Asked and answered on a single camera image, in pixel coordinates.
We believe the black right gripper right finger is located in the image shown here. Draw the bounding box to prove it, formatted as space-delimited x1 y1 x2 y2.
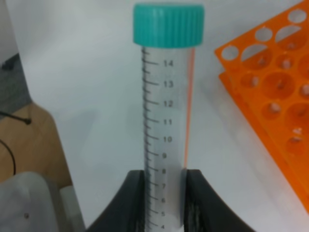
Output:
183 170 253 232

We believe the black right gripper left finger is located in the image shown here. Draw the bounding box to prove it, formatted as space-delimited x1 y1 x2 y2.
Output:
86 170 145 232

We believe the teal-capped test tube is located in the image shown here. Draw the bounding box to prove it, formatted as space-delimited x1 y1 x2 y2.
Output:
133 2 205 232

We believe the orange test tube rack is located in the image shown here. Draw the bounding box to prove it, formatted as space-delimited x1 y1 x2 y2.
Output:
215 0 309 208

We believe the grey white plastic box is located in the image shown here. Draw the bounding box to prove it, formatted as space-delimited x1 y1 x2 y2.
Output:
0 172 86 232

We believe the black cable on floor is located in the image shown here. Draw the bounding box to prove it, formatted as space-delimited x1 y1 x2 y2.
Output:
0 111 32 175

